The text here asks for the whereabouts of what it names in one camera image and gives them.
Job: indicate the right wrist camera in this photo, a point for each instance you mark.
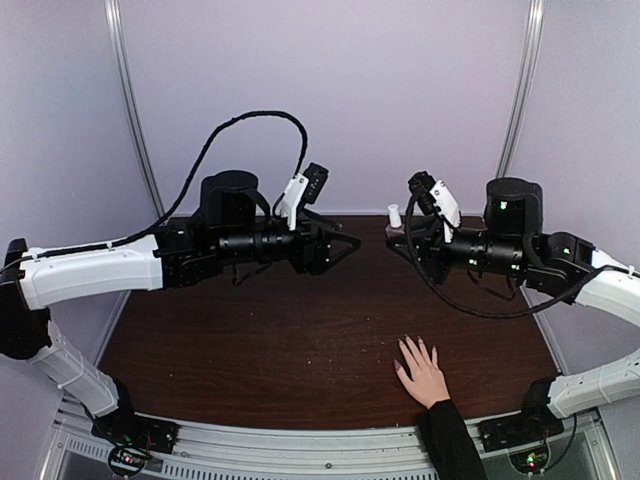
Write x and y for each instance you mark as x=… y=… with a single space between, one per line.
x=434 y=198

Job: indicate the black sleeved forearm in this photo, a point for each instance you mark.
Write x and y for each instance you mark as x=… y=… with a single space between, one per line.
x=448 y=444

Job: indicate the green circuit board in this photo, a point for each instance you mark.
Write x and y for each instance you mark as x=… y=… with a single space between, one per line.
x=125 y=461
x=530 y=461

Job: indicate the aluminium front rail frame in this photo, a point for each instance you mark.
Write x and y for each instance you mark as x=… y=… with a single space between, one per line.
x=209 y=451

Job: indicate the person's bare hand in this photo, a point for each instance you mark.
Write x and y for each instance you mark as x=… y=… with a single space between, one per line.
x=419 y=373

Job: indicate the white nail polish cap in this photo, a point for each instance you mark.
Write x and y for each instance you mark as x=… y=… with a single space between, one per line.
x=394 y=216

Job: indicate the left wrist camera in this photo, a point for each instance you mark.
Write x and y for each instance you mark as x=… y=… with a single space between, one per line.
x=304 y=188

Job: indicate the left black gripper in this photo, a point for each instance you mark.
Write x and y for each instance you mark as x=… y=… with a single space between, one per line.
x=316 y=261

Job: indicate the purple nail polish bottle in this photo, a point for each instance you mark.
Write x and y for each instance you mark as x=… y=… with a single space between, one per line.
x=394 y=233

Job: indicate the right aluminium corner post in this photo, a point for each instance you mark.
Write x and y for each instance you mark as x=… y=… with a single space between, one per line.
x=528 y=64

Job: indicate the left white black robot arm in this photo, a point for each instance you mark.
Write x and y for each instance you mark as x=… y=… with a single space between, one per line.
x=233 y=225

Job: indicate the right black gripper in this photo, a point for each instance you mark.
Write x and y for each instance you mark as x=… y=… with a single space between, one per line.
x=429 y=242

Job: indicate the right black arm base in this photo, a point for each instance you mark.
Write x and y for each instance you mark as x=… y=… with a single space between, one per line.
x=533 y=423

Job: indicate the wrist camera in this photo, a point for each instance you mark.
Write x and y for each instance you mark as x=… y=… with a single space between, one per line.
x=304 y=188
x=434 y=198

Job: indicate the aluminium corner post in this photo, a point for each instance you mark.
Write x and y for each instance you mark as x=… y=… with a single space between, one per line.
x=528 y=64
x=118 y=42

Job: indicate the left aluminium corner post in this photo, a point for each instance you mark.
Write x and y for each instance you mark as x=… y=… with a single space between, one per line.
x=118 y=42

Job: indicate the left green circuit board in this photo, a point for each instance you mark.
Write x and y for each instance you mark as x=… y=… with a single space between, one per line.
x=125 y=461

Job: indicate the right green circuit board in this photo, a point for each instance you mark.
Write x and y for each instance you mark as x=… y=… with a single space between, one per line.
x=530 y=461

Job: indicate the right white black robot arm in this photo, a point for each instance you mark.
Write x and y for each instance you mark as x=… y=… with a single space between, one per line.
x=561 y=265

